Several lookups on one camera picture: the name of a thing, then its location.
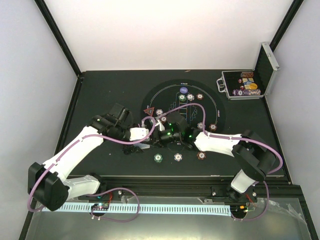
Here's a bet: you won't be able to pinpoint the blue poker chip stack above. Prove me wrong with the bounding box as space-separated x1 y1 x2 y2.
174 153 183 162

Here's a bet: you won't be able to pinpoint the green poker chip stack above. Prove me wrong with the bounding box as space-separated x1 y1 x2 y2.
153 153 163 163

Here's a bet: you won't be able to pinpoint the red poker chip stack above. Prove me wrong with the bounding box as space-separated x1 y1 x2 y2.
197 151 206 160

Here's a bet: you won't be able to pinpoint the purple blind button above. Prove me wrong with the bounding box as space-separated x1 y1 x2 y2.
179 87 188 94

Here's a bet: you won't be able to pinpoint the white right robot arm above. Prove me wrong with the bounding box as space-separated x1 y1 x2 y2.
151 112 276 202

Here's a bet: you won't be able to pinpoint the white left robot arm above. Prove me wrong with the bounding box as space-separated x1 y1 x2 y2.
27 115 155 212

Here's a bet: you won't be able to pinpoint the round black poker mat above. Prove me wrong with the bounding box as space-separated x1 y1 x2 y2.
140 79 227 152

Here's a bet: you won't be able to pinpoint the red triangle marker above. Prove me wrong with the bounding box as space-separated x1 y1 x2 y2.
143 107 155 117

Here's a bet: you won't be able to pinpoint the black left motor block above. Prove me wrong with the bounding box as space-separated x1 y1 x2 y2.
108 103 130 124

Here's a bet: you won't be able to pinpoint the purple chips row in case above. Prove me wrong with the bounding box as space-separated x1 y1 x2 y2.
232 89 261 96

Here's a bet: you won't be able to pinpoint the card boxes in case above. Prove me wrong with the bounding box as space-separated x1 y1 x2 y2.
242 77 258 90

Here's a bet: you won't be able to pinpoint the brown chips row in case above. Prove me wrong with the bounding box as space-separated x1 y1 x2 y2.
240 71 254 78

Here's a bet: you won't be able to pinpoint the aluminium poker case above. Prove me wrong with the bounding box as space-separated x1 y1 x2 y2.
216 42 280 100

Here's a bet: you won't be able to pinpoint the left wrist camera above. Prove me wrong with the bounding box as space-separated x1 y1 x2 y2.
129 127 149 142

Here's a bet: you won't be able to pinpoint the white slotted cable duct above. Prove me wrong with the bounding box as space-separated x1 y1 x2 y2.
56 202 231 217

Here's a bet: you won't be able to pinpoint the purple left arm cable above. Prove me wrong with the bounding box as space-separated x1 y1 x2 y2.
26 117 157 223

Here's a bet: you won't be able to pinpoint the black aluminium rail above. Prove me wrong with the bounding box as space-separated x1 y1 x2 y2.
101 176 305 204

